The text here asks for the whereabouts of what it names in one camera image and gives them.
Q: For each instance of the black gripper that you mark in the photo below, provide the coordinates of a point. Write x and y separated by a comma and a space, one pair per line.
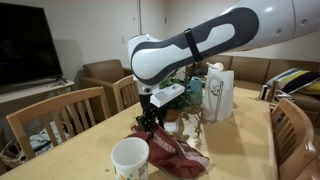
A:
150, 114

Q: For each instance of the red patterned towel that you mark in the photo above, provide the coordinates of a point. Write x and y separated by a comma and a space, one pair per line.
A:
171, 154

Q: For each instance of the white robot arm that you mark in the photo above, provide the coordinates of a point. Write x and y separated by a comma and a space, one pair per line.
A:
249, 24

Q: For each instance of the white plastic container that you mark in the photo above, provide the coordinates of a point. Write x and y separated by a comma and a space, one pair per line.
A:
130, 159

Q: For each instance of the white paper under plant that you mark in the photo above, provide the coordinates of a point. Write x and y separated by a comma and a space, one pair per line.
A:
171, 126

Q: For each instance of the wooden chair by armchair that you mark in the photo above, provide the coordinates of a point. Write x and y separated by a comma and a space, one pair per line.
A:
126, 93

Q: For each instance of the potted green plant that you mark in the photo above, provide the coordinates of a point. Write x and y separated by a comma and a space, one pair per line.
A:
183, 109

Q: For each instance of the brown armchair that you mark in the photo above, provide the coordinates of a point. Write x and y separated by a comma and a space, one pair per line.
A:
105, 73

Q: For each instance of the brown sofa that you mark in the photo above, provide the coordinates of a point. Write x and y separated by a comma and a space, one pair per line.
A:
252, 73

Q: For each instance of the black flat-screen television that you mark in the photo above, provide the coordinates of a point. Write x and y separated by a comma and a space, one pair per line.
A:
27, 50

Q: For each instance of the white tv stand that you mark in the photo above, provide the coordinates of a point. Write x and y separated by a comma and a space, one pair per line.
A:
49, 87

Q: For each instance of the striped cushion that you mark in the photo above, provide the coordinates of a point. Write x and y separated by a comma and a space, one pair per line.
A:
297, 80

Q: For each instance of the wicker basket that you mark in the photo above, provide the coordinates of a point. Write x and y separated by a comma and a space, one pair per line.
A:
10, 154

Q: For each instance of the wooden chair near front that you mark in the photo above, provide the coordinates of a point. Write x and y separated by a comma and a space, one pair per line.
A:
293, 135

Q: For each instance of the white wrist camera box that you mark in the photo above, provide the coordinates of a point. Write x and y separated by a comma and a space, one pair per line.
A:
167, 94

